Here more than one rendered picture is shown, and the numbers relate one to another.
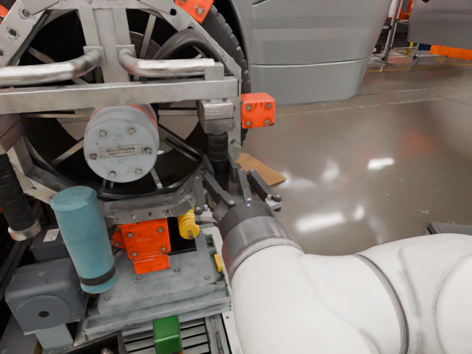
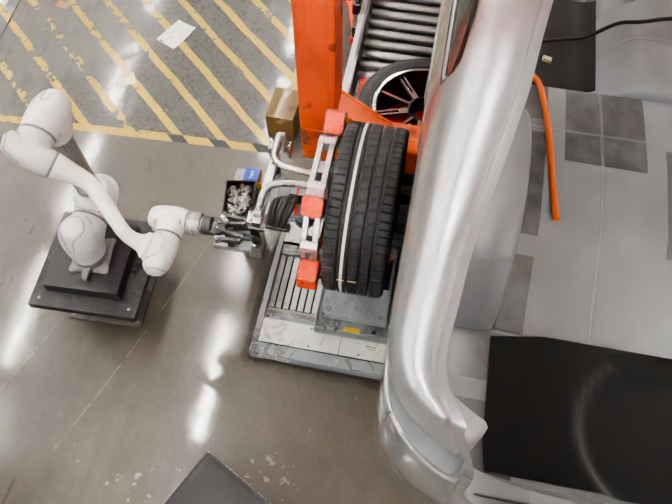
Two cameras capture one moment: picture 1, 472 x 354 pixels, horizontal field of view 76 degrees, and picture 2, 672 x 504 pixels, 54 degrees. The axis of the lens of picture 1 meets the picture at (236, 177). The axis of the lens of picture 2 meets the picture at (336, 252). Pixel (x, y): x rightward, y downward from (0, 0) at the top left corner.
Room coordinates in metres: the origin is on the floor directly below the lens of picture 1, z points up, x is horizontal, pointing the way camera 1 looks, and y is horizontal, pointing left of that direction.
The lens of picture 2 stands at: (1.33, -0.98, 3.04)
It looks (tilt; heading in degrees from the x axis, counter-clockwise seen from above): 62 degrees down; 116
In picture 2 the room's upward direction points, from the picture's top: straight up
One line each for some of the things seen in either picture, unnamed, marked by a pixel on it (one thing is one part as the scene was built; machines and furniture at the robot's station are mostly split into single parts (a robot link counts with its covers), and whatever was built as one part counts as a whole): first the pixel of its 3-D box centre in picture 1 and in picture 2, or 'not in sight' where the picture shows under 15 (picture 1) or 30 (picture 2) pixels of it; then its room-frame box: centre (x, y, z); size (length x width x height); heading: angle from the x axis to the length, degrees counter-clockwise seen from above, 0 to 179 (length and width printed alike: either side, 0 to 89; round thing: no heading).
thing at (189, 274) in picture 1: (154, 244); (361, 271); (0.84, 0.30, 0.32); 0.40 x 0.30 x 0.28; 105
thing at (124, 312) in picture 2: not in sight; (107, 276); (-0.29, -0.18, 0.15); 0.50 x 0.50 x 0.30; 17
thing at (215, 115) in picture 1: (213, 109); (259, 221); (0.52, 0.04, 0.93); 0.09 x 0.05 x 0.05; 15
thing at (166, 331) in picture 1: (167, 335); not in sight; (0.28, 0.11, 0.64); 0.04 x 0.04 x 0.04; 15
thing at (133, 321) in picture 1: (159, 280); (360, 287); (0.84, 0.30, 0.13); 0.50 x 0.36 x 0.10; 105
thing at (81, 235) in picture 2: not in sight; (80, 236); (-0.30, -0.18, 0.53); 0.18 x 0.16 x 0.22; 104
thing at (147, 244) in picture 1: (148, 232); not in sight; (0.71, 0.27, 0.48); 0.16 x 0.12 x 0.17; 15
